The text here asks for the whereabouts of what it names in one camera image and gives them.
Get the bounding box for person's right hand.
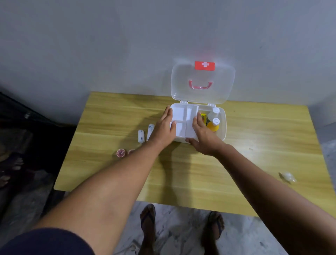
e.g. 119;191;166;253
185;112;226;157

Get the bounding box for person's left hand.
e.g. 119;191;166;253
148;105;177;149

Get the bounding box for yellow medicine bottle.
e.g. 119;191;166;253
207;117;220;132

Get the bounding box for white first aid box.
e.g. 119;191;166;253
170;61;236;144

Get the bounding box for white medicine bottle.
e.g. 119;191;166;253
207;107;220;123

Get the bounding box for person's right forearm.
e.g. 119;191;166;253
214;144;336;255

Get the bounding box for person's left forearm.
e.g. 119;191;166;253
34;139;163;255

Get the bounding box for person's right foot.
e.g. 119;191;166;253
202;212;225;255

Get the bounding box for person's left foot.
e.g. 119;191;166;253
139;205;157;255

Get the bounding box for dark left flip-flop sandal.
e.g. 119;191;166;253
139;204;157;237

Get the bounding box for dark flip-flop sandal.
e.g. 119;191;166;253
139;204;157;237
206;211;225;241

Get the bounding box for dark right flip-flop sandal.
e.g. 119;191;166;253
206;211;225;241

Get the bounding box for crumpled clear plastic wrap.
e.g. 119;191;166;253
279;172;298;184

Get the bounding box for navy left shirt sleeve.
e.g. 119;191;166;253
0;227;96;255

